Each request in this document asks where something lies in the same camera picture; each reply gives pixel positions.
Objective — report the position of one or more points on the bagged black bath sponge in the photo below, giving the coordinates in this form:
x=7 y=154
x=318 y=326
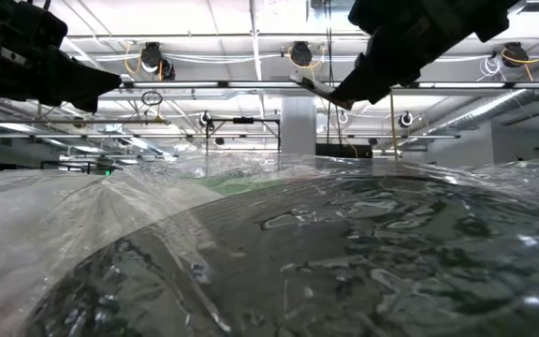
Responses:
x=344 y=262

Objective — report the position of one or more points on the silver flexible air duct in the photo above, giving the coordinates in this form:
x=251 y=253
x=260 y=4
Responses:
x=485 y=110

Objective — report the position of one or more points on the distant black rig frame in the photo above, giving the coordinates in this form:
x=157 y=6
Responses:
x=243 y=120

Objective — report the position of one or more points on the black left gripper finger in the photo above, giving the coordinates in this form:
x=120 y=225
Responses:
x=80 y=86

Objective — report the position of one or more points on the long light strip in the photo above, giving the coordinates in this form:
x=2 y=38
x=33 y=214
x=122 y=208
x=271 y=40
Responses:
x=180 y=84

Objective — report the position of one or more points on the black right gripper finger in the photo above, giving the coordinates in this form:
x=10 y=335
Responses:
x=372 y=77

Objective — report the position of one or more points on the white structural column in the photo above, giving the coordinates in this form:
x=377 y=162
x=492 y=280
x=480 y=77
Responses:
x=297 y=126

